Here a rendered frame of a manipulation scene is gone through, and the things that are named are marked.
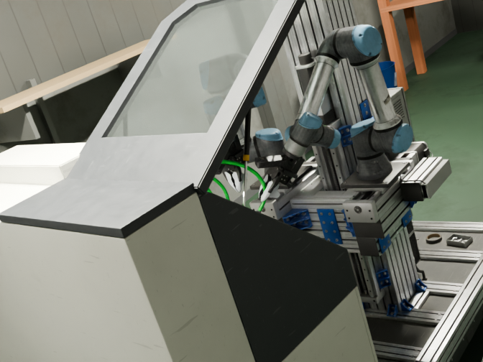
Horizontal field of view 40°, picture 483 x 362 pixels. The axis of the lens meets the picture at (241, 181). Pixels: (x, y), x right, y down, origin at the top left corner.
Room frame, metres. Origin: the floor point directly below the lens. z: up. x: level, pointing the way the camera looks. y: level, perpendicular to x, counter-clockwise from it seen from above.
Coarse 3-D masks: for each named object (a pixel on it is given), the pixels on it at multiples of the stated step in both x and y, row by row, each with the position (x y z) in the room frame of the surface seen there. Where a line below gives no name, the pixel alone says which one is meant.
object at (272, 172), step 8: (288, 152) 2.24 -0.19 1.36; (288, 160) 2.26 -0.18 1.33; (296, 160) 2.26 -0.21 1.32; (304, 160) 2.27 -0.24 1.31; (272, 168) 2.28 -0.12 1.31; (280, 168) 2.24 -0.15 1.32; (288, 168) 2.26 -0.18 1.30; (296, 168) 2.27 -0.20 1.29; (272, 176) 2.25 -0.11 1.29; (280, 176) 2.24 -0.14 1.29; (288, 176) 2.26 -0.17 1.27; (296, 176) 2.25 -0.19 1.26; (288, 184) 2.25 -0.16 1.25
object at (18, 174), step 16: (48, 144) 2.78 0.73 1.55; (64, 144) 2.67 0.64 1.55; (80, 144) 2.57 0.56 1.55; (0, 160) 2.77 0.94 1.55; (16, 160) 2.66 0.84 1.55; (32, 160) 2.56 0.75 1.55; (48, 160) 2.47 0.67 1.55; (64, 160) 2.39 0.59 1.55; (0, 176) 2.70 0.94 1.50; (16, 176) 2.60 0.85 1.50; (32, 176) 2.50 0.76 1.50; (48, 176) 2.41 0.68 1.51; (64, 176) 2.34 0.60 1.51
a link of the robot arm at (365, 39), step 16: (336, 32) 2.52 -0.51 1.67; (352, 32) 2.44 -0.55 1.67; (368, 32) 2.42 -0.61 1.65; (336, 48) 2.49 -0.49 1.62; (352, 48) 2.43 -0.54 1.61; (368, 48) 2.40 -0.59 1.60; (352, 64) 2.46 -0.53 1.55; (368, 64) 2.43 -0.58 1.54; (368, 80) 2.45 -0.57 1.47; (384, 80) 2.47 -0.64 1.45; (368, 96) 2.48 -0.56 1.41; (384, 96) 2.46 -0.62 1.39; (384, 112) 2.46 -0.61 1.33; (384, 128) 2.46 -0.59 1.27; (400, 128) 2.45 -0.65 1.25; (384, 144) 2.48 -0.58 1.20; (400, 144) 2.44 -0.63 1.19
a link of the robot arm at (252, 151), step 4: (240, 128) 2.90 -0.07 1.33; (240, 132) 2.90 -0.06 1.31; (240, 136) 2.91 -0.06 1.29; (240, 140) 2.91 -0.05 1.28; (252, 140) 2.94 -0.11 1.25; (252, 144) 2.92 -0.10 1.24; (252, 148) 2.92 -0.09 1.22; (252, 152) 2.91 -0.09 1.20; (256, 152) 2.91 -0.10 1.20; (252, 156) 2.92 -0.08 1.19; (256, 156) 2.92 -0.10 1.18; (252, 160) 2.93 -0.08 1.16
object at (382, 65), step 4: (380, 64) 7.02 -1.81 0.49; (384, 64) 7.00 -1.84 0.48; (388, 64) 6.95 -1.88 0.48; (392, 64) 6.87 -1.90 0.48; (380, 68) 7.02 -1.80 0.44; (384, 68) 7.00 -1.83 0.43; (388, 68) 6.67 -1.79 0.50; (392, 68) 6.72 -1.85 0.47; (384, 72) 6.66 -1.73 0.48; (388, 72) 6.67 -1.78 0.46; (392, 72) 6.71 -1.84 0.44; (384, 76) 6.66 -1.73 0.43; (388, 76) 6.67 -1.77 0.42; (392, 76) 6.71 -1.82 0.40; (396, 76) 6.72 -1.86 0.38; (388, 80) 6.67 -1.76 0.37; (392, 80) 6.70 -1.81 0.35; (396, 80) 6.71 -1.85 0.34; (388, 84) 6.67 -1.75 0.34; (392, 84) 6.70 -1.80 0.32; (396, 84) 6.70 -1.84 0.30
